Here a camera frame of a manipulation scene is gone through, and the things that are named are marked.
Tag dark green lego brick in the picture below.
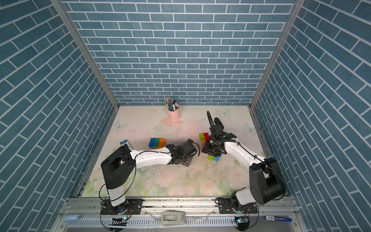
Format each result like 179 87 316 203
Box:
153 138 160 149

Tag blue lego brick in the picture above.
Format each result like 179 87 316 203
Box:
213 154 222 162
148 138 156 149

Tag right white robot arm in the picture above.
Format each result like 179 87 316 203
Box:
202 112 287 212

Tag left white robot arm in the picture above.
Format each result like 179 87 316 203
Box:
100 139 201 215

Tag red lego brick top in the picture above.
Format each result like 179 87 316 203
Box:
203 133 210 141

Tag lime lego brick top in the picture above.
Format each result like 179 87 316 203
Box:
199 133 205 141

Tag pink pen cup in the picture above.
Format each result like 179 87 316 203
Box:
167 103 181 121

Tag pens in cup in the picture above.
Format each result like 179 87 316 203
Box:
164 97 177 112

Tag white blue small box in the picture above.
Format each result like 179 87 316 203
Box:
120 140 132 150

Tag white handheld device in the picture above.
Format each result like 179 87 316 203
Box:
160 211 186 226

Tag blue white marker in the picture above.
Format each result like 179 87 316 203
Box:
264 216 292 222

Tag light blue marker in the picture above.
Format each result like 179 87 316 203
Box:
63 214 81 222

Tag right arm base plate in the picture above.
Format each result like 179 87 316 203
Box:
215 197 259 214

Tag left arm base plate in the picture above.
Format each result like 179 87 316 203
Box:
101 199 143 216

